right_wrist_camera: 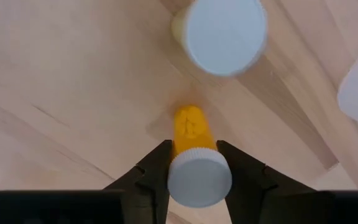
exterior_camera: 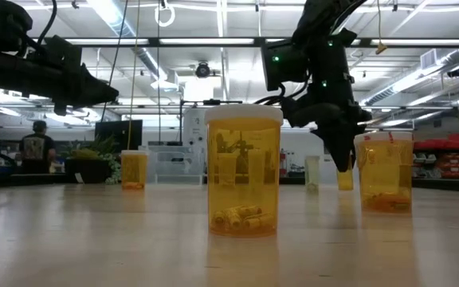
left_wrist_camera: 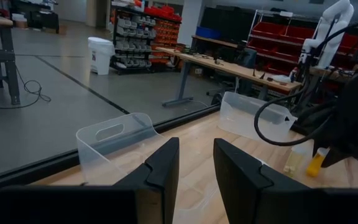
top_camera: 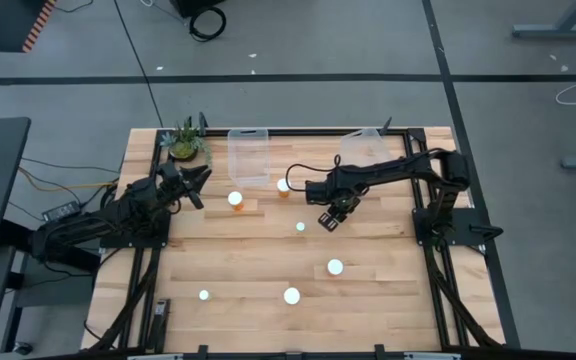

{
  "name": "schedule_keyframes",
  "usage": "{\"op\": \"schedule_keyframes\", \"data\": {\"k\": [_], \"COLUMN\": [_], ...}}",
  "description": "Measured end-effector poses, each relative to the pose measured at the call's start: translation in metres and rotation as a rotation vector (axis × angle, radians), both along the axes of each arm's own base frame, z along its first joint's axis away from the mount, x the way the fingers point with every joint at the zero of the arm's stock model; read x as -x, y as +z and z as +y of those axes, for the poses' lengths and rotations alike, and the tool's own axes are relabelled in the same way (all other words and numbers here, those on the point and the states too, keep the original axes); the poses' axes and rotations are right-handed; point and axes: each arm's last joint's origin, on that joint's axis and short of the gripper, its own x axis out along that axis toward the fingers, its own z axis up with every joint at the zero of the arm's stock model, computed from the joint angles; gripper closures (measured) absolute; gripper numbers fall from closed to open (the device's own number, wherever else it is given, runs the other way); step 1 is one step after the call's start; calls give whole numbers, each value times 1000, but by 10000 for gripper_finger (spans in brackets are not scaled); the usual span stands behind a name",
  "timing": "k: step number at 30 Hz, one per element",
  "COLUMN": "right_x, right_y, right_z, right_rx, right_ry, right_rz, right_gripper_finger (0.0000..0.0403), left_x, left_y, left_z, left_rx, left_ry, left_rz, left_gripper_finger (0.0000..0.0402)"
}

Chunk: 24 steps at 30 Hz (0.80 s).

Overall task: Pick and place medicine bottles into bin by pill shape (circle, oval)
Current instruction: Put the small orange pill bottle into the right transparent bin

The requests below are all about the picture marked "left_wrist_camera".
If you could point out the dark metal-legged work table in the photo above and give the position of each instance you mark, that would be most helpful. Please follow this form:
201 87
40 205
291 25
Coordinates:
5 56

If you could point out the black office chair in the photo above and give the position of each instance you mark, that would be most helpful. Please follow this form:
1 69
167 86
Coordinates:
245 59

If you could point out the white trash can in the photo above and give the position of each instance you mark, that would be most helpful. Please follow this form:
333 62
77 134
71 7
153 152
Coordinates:
100 56

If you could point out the rack with orange-red bins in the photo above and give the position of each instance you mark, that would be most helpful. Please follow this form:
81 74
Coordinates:
166 34

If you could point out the rack with grey bins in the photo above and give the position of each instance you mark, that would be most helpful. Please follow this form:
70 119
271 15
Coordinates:
132 40

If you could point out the blue storage bin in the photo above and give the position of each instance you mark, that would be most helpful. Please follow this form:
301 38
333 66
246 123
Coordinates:
207 32

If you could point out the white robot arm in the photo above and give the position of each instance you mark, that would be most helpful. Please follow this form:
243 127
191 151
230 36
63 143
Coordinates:
331 34

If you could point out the long wooden workbench grey legs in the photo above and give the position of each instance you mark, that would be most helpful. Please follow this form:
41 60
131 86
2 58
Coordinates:
228 68

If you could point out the orange pill bottle white cap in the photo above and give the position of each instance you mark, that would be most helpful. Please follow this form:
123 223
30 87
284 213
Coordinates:
315 165

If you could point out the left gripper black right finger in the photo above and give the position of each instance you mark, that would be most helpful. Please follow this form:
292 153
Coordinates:
241 186

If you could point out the shelf with large red bins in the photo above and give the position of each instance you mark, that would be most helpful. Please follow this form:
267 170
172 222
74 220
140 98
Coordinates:
275 40

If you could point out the white spray bottle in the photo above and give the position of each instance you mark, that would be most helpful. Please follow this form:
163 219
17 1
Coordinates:
293 75

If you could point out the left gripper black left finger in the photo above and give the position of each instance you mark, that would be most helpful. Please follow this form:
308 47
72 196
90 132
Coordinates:
154 174

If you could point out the clear plastic bin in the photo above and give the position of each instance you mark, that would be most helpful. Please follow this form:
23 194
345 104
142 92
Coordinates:
120 149
238 119

